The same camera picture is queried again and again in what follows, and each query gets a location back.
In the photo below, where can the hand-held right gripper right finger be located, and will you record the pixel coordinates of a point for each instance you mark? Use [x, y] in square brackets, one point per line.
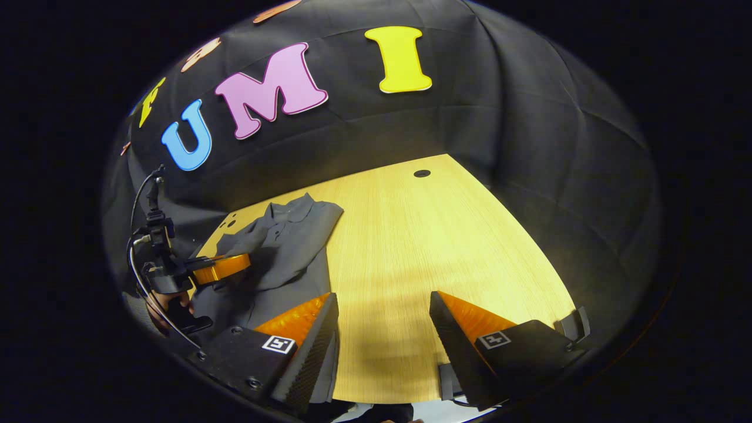
[458, 358]

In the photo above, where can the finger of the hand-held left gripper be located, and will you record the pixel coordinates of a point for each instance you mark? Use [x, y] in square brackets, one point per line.
[223, 267]

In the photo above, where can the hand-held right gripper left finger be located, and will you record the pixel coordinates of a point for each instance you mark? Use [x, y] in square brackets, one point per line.
[311, 358]

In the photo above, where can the grey shirt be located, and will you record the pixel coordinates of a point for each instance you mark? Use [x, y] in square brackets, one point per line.
[288, 247]

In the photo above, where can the black backdrop cloth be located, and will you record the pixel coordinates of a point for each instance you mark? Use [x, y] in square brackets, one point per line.
[529, 147]

